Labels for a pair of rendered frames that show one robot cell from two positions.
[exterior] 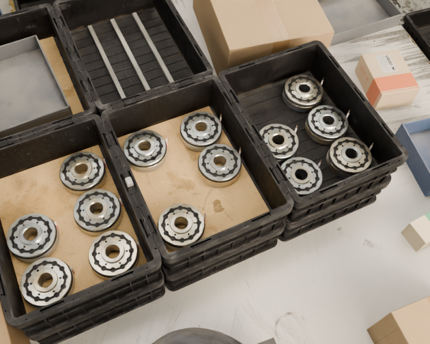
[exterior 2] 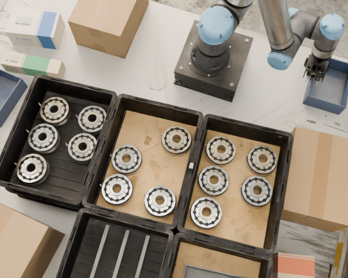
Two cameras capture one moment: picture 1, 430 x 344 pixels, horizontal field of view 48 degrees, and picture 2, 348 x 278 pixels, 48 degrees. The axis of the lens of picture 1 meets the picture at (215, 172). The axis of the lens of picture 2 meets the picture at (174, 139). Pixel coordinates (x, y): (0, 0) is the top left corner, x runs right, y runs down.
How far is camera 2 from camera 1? 0.90 m
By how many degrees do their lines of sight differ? 47
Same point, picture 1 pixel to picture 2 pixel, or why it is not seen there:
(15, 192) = (251, 232)
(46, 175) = (226, 231)
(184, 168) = (146, 176)
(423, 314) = (108, 26)
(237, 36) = (32, 235)
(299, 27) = not seen: outside the picture
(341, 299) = (122, 76)
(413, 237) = (62, 70)
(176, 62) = (83, 263)
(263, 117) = (71, 174)
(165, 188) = (165, 171)
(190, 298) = not seen: hidden behind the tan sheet
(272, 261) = not seen: hidden behind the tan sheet
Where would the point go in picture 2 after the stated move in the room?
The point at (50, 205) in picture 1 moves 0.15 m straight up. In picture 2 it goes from (235, 208) to (243, 199)
